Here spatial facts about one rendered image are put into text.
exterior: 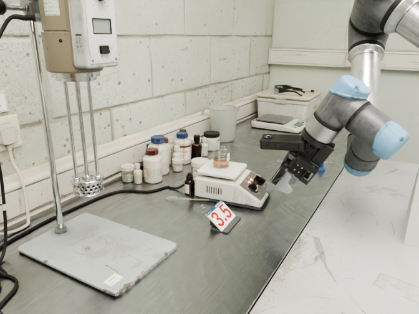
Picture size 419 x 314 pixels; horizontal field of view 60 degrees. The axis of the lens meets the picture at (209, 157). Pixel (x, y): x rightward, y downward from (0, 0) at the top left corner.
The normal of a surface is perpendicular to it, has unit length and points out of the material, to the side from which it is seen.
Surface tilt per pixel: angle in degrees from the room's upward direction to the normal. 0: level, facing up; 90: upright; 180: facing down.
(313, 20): 90
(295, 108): 93
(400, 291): 0
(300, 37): 90
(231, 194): 90
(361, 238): 0
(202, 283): 0
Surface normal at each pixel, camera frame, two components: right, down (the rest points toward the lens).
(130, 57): 0.86, 0.17
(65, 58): 0.04, 0.33
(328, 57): -0.50, 0.27
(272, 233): 0.01, -0.95
